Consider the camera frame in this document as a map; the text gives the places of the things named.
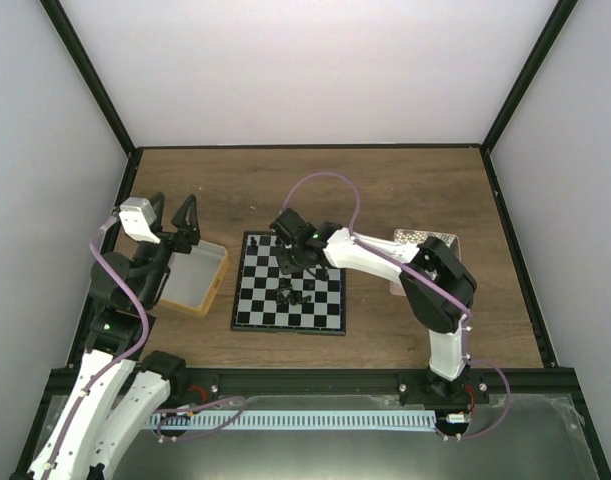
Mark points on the pink tin box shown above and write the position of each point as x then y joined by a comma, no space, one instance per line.
406,238

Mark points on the light blue cable duct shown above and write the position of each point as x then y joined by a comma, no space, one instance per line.
291,420

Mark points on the yellow tin box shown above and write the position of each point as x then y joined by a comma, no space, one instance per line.
195,279

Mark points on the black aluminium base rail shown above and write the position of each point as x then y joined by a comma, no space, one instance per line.
411,384

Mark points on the black and silver chessboard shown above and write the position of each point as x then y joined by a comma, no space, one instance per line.
267,300

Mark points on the black frame post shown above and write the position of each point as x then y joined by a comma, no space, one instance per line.
75,48
550,32

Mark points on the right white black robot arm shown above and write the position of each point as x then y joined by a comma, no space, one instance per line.
438,288

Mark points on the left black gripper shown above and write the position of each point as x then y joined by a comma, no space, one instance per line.
191,234

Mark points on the black frame post right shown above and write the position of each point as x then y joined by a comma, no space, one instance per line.
550,32

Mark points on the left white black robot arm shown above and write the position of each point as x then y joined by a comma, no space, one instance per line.
116,390

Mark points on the pile of black chess pieces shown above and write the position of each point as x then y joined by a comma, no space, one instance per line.
285,294

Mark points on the black frame post left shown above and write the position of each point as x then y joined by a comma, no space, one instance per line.
75,48

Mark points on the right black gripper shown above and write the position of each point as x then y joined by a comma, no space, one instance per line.
286,265

